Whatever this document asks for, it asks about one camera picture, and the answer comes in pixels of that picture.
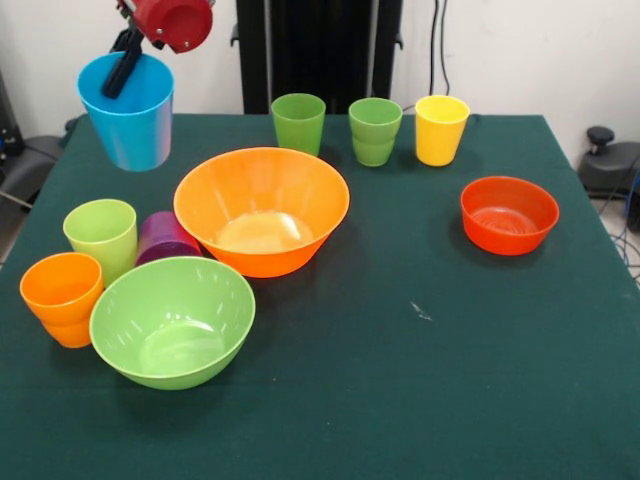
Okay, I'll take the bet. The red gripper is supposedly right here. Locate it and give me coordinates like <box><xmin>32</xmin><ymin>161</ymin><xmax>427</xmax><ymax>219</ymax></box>
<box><xmin>101</xmin><ymin>0</ymin><xmax>215</xmax><ymax>100</ymax></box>

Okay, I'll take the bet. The yellow cup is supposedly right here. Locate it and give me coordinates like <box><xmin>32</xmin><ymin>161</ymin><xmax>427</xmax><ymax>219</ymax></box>
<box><xmin>414</xmin><ymin>94</ymin><xmax>472</xmax><ymax>168</ymax></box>

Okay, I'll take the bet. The tangle of floor cables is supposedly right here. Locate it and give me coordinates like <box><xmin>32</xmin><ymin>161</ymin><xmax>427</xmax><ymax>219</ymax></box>
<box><xmin>597</xmin><ymin>169</ymin><xmax>640</xmax><ymax>291</ymax></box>

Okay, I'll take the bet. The black equipment box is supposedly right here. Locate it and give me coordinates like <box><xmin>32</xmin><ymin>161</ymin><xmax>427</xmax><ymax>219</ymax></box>
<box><xmin>0</xmin><ymin>67</ymin><xmax>25</xmax><ymax>162</ymax></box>

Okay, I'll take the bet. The orange cup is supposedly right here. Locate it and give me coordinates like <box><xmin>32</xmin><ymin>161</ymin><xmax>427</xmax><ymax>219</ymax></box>
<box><xmin>19</xmin><ymin>252</ymin><xmax>106</xmax><ymax>325</ymax></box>
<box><xmin>40</xmin><ymin>314</ymin><xmax>95</xmax><ymax>349</ymax></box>

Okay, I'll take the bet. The blue cup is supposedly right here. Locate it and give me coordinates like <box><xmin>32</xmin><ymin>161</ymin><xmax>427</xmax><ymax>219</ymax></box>
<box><xmin>76</xmin><ymin>52</ymin><xmax>176</xmax><ymax>173</ymax></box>

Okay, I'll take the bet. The purple cup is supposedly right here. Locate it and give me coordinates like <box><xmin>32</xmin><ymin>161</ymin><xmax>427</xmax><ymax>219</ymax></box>
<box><xmin>134</xmin><ymin>210</ymin><xmax>204</xmax><ymax>268</ymax></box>

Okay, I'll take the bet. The large orange bowl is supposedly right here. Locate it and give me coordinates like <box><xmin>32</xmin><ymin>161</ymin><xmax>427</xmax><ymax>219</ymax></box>
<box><xmin>173</xmin><ymin>146</ymin><xmax>351</xmax><ymax>279</ymax></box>

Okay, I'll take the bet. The dark green tablecloth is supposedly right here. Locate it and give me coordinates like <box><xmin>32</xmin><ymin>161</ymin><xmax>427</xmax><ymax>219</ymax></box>
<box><xmin>0</xmin><ymin>112</ymin><xmax>640</xmax><ymax>480</ymax></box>

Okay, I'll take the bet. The large green bowl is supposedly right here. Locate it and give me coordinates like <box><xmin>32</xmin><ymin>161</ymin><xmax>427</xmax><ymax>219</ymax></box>
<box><xmin>88</xmin><ymin>256</ymin><xmax>257</xmax><ymax>391</ymax></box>

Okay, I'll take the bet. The lime green cup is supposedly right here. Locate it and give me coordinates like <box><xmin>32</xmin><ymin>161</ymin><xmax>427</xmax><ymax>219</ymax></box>
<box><xmin>62</xmin><ymin>198</ymin><xmax>140</xmax><ymax>289</ymax></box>

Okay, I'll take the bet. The black wall cable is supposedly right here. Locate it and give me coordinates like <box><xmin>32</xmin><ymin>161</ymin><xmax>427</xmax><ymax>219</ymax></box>
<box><xmin>429</xmin><ymin>0</ymin><xmax>454</xmax><ymax>99</ymax></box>

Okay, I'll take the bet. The red bowl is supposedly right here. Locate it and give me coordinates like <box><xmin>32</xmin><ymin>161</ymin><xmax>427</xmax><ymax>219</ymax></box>
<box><xmin>460</xmin><ymin>175</ymin><xmax>560</xmax><ymax>257</ymax></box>

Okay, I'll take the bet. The grey black device base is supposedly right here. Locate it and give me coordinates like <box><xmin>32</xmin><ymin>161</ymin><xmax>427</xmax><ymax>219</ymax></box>
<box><xmin>0</xmin><ymin>134</ymin><xmax>69</xmax><ymax>211</ymax></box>
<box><xmin>578</xmin><ymin>124</ymin><xmax>640</xmax><ymax>201</ymax></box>

